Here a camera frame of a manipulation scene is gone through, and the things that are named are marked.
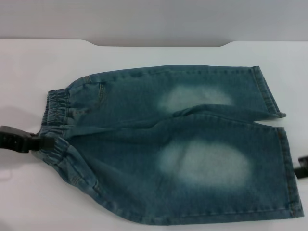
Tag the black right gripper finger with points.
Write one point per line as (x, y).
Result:
(304, 160)
(302, 173)

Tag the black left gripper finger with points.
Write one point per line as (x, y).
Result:
(16, 140)

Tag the blue denim shorts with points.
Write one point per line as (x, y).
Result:
(168, 149)

